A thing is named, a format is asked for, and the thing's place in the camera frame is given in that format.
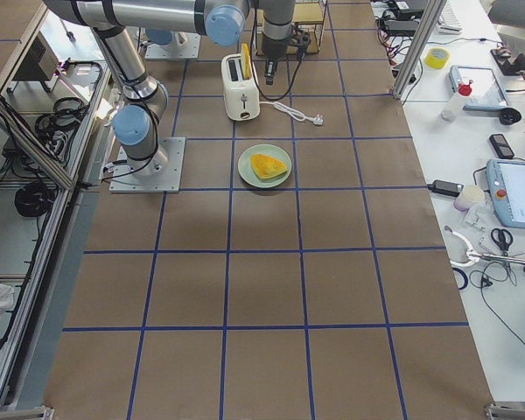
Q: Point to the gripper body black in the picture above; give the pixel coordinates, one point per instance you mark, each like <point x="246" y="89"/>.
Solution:
<point x="271" y="48"/>

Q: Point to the white toaster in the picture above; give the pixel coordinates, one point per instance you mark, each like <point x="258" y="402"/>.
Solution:
<point x="241" y="96"/>

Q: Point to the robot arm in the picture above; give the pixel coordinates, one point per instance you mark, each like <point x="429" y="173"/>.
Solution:
<point x="166" y="38"/>
<point x="136" y="124"/>

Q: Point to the bread slice in toaster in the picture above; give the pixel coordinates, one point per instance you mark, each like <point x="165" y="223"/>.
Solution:
<point x="246" y="67"/>

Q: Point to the green plate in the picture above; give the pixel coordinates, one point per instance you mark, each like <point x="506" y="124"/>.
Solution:
<point x="248" y="175"/>

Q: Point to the bread slice on plate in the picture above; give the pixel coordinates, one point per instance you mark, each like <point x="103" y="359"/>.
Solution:
<point x="267" y="167"/>

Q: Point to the yellow tape roll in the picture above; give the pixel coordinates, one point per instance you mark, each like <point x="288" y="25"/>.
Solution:
<point x="436" y="58"/>

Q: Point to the squeeze bottle red cap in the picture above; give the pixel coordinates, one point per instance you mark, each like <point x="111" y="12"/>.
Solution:
<point x="457" y="102"/>

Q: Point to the teach pendant far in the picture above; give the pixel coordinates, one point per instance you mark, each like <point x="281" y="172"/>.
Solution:
<point x="487" y="92"/>

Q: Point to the teach pendant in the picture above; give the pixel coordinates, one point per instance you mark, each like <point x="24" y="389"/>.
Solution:
<point x="506" y="181"/>
<point x="487" y="92"/>

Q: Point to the black power adapter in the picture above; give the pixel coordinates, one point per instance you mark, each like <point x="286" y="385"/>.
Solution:
<point x="445" y="188"/>

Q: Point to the grey control box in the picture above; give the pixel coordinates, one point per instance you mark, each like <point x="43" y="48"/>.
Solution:
<point x="40" y="65"/>

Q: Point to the white paper cup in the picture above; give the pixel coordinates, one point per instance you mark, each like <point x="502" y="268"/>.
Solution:
<point x="469" y="196"/>

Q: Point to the black round cap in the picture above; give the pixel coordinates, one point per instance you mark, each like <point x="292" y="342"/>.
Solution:
<point x="509" y="116"/>

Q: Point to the black phone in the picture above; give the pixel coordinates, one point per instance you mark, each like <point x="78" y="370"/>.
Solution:
<point x="501" y="146"/>

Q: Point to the teach pendant near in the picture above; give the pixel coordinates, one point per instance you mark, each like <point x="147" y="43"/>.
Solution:
<point x="506" y="181"/>

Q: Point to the blue tape roll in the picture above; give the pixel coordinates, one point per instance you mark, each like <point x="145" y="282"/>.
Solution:
<point x="463" y="282"/>

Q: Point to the black scissors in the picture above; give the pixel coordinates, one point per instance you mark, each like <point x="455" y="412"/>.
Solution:
<point x="503" y="239"/>

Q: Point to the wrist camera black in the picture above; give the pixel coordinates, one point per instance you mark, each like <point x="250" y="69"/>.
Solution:
<point x="300" y="41"/>

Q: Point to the wire basket wooden shelf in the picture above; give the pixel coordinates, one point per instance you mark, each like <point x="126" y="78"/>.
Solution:
<point x="308" y="16"/>

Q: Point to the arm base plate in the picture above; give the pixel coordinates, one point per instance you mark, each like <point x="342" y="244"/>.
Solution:
<point x="161" y="174"/>
<point x="189" y="50"/>

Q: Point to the aluminium frame post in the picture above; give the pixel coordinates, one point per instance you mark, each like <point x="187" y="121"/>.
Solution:
<point x="428" y="22"/>

